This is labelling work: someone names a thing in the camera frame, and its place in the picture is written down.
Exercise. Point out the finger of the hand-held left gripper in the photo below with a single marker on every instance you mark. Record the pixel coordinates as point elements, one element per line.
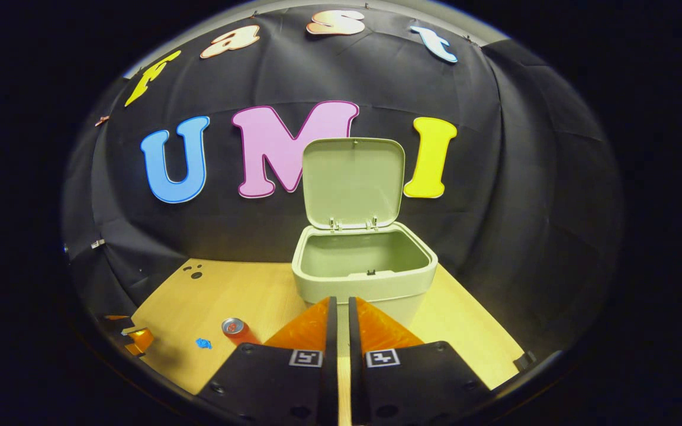
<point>115,323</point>
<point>140,340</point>

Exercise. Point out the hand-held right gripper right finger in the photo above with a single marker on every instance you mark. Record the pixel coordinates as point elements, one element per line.
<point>418,384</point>

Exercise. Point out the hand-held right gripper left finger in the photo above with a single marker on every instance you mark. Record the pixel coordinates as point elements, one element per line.
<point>282,384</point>

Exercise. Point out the red pop can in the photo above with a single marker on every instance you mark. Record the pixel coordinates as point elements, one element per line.
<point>240,332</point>

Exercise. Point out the pale green garbage bin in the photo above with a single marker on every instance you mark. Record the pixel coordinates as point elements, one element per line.
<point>359,260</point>

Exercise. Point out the wooden desktop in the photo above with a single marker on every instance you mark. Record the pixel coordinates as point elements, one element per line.
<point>258,296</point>

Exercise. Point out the silver cloth clip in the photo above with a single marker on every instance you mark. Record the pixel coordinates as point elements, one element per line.
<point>98,244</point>

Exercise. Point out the copper cloth clip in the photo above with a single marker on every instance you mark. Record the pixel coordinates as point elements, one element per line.
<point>102,120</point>

